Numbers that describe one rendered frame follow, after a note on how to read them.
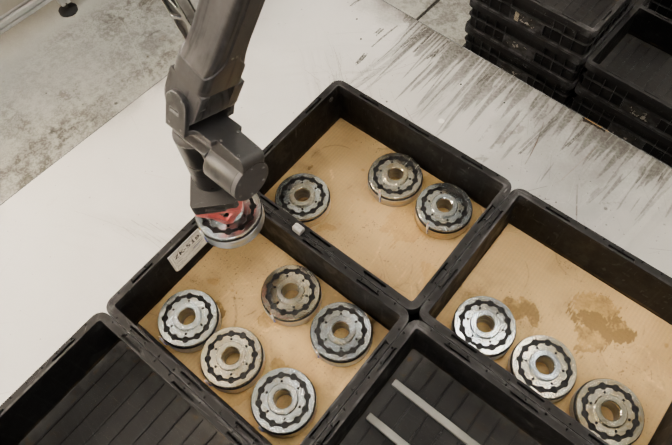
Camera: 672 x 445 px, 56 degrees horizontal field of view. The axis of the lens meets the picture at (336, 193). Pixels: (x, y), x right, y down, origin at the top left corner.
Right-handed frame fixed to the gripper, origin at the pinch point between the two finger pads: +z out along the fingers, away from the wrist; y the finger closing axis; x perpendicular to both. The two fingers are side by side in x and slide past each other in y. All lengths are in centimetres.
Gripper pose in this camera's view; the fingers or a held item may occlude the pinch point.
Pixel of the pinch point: (227, 205)
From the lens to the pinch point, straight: 97.8
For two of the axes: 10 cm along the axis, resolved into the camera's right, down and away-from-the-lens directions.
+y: -1.0, -8.6, 5.1
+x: -9.9, 1.2, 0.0
